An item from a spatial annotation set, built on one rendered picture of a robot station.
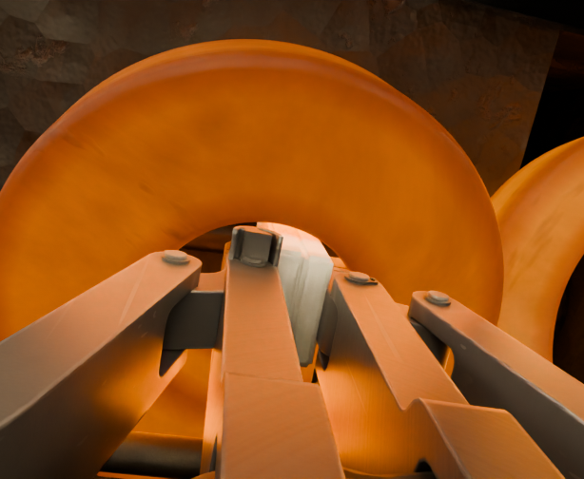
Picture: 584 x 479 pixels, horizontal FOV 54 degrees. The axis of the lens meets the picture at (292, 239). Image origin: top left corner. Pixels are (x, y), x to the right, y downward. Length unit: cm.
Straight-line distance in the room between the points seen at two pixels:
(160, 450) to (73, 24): 17
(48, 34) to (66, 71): 2
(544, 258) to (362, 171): 9
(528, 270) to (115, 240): 14
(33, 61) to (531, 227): 20
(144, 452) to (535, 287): 14
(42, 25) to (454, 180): 18
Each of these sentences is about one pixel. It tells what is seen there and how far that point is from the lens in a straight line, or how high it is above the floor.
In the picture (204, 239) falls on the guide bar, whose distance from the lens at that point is 24.
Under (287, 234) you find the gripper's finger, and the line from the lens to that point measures 16.
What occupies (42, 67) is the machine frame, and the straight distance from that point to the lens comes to 26.
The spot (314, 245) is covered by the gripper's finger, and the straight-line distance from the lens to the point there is 15.
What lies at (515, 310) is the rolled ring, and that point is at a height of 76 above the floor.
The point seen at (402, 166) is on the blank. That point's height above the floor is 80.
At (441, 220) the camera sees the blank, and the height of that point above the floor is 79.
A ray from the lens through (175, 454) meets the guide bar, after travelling 18.
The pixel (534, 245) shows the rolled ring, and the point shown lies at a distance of 22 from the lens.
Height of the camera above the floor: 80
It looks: 11 degrees down
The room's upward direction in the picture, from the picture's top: 13 degrees clockwise
